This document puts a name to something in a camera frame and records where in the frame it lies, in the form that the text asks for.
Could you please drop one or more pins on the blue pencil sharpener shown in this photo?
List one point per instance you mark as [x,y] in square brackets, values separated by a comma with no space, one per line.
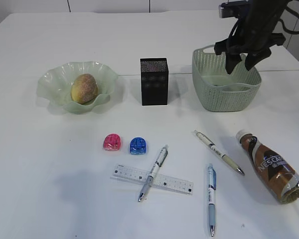
[138,146]

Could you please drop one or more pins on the blue white gel pen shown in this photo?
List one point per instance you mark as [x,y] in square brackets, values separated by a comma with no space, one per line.
[211,199]

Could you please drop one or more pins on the pink pencil sharpener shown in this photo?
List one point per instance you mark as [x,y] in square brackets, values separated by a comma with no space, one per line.
[112,142]

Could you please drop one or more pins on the black mesh pen holder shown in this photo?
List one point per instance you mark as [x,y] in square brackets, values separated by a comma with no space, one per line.
[154,81]

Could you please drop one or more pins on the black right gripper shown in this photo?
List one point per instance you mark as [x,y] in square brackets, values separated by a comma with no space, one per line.
[252,35]

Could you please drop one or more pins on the clear plastic ruler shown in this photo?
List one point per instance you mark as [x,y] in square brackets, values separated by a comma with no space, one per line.
[138,176]

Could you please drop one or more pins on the green plastic woven basket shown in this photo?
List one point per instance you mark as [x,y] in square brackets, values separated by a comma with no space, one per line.
[219,91]

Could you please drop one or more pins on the green wavy glass plate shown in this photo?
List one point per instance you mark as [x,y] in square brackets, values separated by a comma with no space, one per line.
[55,85]

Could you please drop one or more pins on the brown Nescafe coffee bottle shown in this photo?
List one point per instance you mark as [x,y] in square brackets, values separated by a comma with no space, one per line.
[278,176]

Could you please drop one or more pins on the cream ballpoint pen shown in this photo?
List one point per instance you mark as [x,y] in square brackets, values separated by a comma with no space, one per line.
[202,137]

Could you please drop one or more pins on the sugared bread loaf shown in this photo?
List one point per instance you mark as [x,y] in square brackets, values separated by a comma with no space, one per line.
[84,89]

